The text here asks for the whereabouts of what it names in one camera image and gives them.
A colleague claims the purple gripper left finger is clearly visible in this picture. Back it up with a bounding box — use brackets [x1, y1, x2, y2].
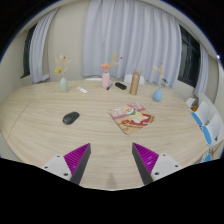
[42, 143, 91, 185]

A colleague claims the white centre curtain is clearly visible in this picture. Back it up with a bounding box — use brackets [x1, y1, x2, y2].
[82, 0, 182, 87]

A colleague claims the colourful illustrated mouse pad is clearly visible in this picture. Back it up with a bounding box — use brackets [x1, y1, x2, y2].
[108, 103, 154, 135]

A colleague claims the white chair back left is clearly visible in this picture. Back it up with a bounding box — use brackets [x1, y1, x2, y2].
[85, 77, 102, 81]

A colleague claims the right dark window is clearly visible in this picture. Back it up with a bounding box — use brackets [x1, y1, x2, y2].
[178, 27, 201, 87]

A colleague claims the blue vase with flowers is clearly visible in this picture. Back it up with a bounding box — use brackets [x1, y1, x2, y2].
[153, 64, 164, 102]

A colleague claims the pink vase with flowers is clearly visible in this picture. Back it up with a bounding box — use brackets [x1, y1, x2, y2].
[100, 53, 118, 89]

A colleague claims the green vase with flowers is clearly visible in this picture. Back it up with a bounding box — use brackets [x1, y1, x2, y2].
[55, 55, 69, 93]

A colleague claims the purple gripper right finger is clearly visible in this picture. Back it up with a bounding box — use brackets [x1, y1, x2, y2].
[132, 143, 182, 185]

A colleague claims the white chair far right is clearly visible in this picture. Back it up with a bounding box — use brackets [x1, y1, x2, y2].
[186, 98, 195, 108]

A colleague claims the white remote control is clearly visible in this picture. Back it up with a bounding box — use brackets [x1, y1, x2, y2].
[77, 87, 88, 94]

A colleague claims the black computer mouse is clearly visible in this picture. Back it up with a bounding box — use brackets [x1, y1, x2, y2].
[62, 112, 80, 125]

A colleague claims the white right curtain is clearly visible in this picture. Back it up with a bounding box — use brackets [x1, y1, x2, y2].
[194, 45, 208, 97]

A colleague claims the white left curtain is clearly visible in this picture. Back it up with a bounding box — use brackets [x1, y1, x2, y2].
[29, 9, 58, 83]

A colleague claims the white blue chair middle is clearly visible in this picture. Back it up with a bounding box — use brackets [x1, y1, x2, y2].
[191, 101, 210, 126]

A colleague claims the white chair behind table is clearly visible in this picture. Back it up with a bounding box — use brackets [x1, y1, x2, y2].
[123, 73, 146, 86]

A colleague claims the white blue chair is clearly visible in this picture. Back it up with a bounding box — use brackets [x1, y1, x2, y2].
[202, 114, 224, 146]
[191, 101, 210, 126]

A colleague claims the black glasses case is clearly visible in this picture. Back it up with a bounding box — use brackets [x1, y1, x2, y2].
[115, 82, 127, 90]

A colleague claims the dark window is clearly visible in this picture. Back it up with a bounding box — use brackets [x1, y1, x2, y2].
[21, 24, 37, 78]
[178, 27, 201, 87]

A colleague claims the tan cylindrical bottle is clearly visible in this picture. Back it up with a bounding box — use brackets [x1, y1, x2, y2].
[129, 70, 140, 95]

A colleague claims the left dark window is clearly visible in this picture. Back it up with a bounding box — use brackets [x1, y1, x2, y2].
[21, 24, 37, 78]

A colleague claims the white blue chair near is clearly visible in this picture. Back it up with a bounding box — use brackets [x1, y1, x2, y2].
[202, 114, 224, 146]

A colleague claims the white curtain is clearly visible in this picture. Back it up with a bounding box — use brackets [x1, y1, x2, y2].
[194, 45, 208, 97]
[82, 0, 182, 87]
[29, 9, 58, 83]

